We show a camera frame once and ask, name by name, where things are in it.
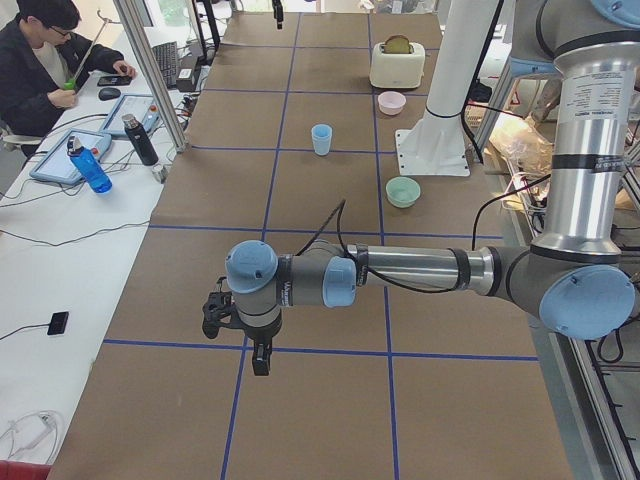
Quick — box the teach pendant tablet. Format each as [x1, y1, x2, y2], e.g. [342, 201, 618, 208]
[99, 94, 159, 138]
[30, 129, 112, 186]

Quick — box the toast slice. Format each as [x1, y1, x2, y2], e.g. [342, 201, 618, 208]
[382, 34, 413, 54]

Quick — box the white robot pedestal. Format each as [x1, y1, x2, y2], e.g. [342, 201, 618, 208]
[395, 0, 503, 177]

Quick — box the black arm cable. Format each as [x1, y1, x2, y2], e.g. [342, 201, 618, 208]
[294, 198, 551, 295]

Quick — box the seated person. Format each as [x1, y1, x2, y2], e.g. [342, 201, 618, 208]
[1, 0, 136, 138]

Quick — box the aluminium frame post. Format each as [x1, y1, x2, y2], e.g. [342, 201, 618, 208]
[114, 0, 187, 153]

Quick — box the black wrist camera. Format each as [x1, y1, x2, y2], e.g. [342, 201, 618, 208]
[202, 291, 239, 339]

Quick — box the black smartphone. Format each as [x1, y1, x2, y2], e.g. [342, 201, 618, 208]
[97, 75, 132, 87]

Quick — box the small black box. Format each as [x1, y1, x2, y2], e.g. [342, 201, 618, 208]
[47, 311, 69, 336]

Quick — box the blue water bottle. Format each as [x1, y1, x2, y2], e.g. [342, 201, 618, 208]
[66, 135, 112, 194]

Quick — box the light blue cup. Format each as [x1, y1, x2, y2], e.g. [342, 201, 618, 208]
[311, 124, 333, 156]

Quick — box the black thermos bottle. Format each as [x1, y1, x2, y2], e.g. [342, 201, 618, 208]
[121, 114, 159, 166]

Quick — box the cream toaster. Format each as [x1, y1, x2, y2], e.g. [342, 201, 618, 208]
[369, 42, 426, 89]

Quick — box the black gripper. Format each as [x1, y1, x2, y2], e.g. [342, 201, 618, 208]
[246, 327, 280, 376]

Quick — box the crumpled plastic bag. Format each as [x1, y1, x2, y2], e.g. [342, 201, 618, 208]
[489, 114, 553, 176]

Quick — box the black keyboard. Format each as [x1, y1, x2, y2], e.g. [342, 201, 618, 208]
[151, 41, 179, 89]

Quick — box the black computer mouse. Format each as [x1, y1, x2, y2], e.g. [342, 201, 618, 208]
[98, 87, 122, 101]

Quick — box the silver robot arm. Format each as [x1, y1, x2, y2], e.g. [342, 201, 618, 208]
[202, 1, 639, 376]

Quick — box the pink bowl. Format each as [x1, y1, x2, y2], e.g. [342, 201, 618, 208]
[377, 91, 406, 116]

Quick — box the green bowl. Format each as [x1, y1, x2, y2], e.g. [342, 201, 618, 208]
[385, 176, 421, 209]

